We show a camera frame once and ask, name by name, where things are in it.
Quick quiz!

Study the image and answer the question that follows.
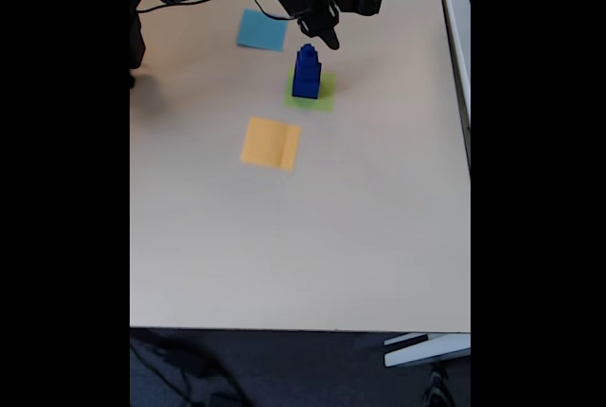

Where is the orange paper square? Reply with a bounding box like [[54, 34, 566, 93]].
[[239, 116, 302, 172]]

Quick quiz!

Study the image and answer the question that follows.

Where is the medium blue cube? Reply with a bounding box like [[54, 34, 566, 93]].
[[294, 52, 323, 82]]

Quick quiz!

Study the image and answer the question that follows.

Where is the white table foot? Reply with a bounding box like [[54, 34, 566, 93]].
[[383, 331, 472, 368]]

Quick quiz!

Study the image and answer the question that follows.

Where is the large blue cube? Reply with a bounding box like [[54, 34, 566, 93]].
[[291, 63, 324, 99]]

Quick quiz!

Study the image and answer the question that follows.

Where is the blue paper square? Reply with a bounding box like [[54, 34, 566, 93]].
[[235, 8, 290, 53]]

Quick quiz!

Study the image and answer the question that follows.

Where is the white neighbouring desk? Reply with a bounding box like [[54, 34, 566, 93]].
[[434, 0, 472, 174]]

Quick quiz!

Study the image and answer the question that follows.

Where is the green paper square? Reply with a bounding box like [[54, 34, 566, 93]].
[[282, 67, 337, 114]]

